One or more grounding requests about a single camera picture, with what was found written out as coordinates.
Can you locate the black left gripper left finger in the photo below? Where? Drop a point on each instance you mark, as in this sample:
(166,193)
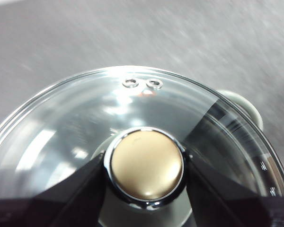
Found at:
(61,203)

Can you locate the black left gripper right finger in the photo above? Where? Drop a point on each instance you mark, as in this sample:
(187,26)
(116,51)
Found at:
(227,203)

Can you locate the glass lid with green knob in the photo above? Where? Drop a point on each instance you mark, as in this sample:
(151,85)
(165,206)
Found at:
(146,163)

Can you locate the pale green electric pot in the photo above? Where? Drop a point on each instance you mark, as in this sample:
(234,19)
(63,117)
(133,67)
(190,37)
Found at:
(247,104)

